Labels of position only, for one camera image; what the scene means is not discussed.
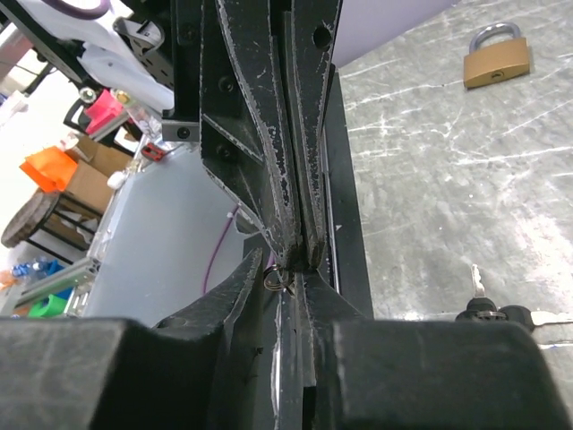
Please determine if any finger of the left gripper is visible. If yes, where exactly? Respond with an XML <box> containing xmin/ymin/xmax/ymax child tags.
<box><xmin>200</xmin><ymin>1</ymin><xmax>303</xmax><ymax>271</ymax></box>
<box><xmin>283</xmin><ymin>1</ymin><xmax>342</xmax><ymax>269</ymax></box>

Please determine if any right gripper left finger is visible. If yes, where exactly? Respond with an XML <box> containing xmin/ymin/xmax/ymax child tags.
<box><xmin>155</xmin><ymin>249</ymin><xmax>264</xmax><ymax>429</ymax></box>

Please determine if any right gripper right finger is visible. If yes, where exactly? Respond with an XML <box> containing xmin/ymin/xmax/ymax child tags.
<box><xmin>300</xmin><ymin>271</ymin><xmax>372</xmax><ymax>429</ymax></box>

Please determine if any small silver key bunch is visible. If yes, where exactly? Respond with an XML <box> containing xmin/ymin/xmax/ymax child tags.
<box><xmin>263</xmin><ymin>263</ymin><xmax>295</xmax><ymax>297</ymax></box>

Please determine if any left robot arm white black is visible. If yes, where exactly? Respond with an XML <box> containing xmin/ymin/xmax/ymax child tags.
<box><xmin>1</xmin><ymin>1</ymin><xmax>341</xmax><ymax>271</ymax></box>

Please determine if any black-headed key bunch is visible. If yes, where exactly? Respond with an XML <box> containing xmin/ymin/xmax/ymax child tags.
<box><xmin>455</xmin><ymin>262</ymin><xmax>573</xmax><ymax>335</ymax></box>

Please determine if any brass padlock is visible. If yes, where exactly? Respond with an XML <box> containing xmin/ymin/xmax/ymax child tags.
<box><xmin>463</xmin><ymin>21</ymin><xmax>531</xmax><ymax>90</ymax></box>

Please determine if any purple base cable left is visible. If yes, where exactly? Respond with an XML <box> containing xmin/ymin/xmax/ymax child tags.
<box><xmin>201</xmin><ymin>214</ymin><xmax>277</xmax><ymax>297</ymax></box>

